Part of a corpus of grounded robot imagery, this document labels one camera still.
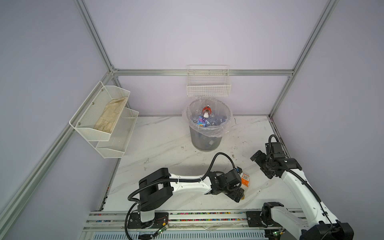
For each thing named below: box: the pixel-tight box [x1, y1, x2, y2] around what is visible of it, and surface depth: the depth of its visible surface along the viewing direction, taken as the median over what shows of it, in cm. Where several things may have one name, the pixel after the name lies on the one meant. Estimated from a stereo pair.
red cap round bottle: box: [202, 104, 213, 118], surface depth 90 cm
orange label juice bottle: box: [241, 172, 250, 188], surface depth 86 cm
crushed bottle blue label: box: [197, 115, 211, 128], surface depth 86 cm
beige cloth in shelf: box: [93, 96, 128, 134], surface depth 80 cm
